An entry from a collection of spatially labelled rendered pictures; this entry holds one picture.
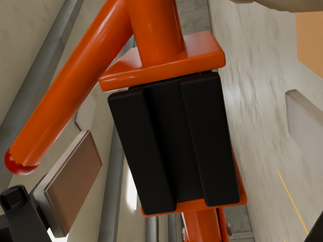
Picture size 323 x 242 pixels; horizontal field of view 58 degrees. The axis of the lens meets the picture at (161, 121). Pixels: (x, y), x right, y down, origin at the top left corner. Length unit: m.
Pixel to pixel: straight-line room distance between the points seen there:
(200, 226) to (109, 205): 7.16
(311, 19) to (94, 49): 0.24
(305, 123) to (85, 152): 0.13
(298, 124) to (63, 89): 0.14
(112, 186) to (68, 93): 7.42
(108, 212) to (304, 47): 6.99
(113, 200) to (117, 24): 7.22
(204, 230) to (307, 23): 0.25
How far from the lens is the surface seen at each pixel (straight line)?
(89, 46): 0.17
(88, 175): 0.19
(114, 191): 7.47
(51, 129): 0.20
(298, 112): 0.17
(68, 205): 0.17
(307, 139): 0.17
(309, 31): 0.36
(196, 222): 0.19
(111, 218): 7.15
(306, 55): 0.38
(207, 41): 0.16
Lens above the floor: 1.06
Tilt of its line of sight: 10 degrees up
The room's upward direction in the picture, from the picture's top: 101 degrees counter-clockwise
